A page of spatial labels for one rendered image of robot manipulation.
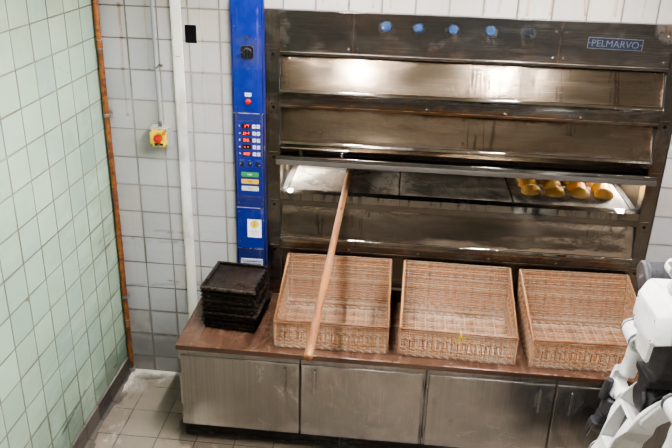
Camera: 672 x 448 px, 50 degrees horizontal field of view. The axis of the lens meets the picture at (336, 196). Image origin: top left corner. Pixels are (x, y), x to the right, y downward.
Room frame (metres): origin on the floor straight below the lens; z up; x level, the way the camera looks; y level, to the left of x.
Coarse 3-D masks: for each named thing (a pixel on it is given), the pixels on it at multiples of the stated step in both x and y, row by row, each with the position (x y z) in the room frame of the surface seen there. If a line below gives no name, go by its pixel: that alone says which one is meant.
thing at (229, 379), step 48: (192, 336) 2.99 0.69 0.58; (240, 336) 3.00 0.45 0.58; (192, 384) 2.91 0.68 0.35; (240, 384) 2.89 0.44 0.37; (288, 384) 2.87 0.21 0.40; (336, 384) 2.85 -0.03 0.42; (384, 384) 2.83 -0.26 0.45; (432, 384) 2.81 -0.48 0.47; (480, 384) 2.79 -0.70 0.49; (528, 384) 2.76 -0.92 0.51; (576, 384) 2.75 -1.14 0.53; (192, 432) 2.96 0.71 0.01; (240, 432) 2.93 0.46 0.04; (288, 432) 2.91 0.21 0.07; (336, 432) 2.85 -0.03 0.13; (384, 432) 2.83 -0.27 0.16; (432, 432) 2.80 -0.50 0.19; (480, 432) 2.79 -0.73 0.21; (528, 432) 2.76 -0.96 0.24; (576, 432) 2.74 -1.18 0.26
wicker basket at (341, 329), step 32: (288, 256) 3.35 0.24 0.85; (320, 256) 3.36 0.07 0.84; (352, 256) 3.36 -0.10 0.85; (288, 288) 3.33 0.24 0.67; (352, 288) 3.31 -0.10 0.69; (384, 288) 3.30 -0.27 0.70; (288, 320) 2.91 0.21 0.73; (352, 320) 3.16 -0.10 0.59; (384, 320) 3.16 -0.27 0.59; (384, 352) 2.88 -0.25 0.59
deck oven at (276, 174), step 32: (288, 96) 3.41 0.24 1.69; (320, 96) 3.40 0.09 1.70; (448, 160) 3.43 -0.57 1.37; (480, 160) 3.42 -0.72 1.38; (512, 160) 3.32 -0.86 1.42; (544, 160) 3.30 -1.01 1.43; (640, 192) 3.31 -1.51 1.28; (608, 224) 3.27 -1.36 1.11; (640, 224) 3.26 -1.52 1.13; (416, 256) 3.36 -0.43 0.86; (448, 256) 3.34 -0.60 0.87; (480, 256) 3.33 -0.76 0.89; (512, 256) 3.31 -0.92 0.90; (640, 256) 3.26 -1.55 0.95
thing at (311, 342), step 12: (348, 180) 3.54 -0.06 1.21; (336, 216) 3.08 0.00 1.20; (336, 228) 2.94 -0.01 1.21; (336, 240) 2.83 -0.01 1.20; (324, 276) 2.50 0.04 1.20; (324, 288) 2.41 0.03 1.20; (324, 300) 2.34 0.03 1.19; (312, 324) 2.16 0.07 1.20; (312, 336) 2.08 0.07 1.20; (312, 348) 2.02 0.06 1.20
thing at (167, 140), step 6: (150, 126) 3.44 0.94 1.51; (156, 126) 3.44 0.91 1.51; (162, 126) 3.44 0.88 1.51; (168, 126) 3.44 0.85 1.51; (150, 132) 3.41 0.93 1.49; (156, 132) 3.40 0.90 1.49; (168, 132) 3.41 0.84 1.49; (150, 138) 3.41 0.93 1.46; (162, 138) 3.40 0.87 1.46; (168, 138) 3.40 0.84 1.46; (150, 144) 3.41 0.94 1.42; (156, 144) 3.40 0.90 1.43; (162, 144) 3.40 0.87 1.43; (168, 144) 3.40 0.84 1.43
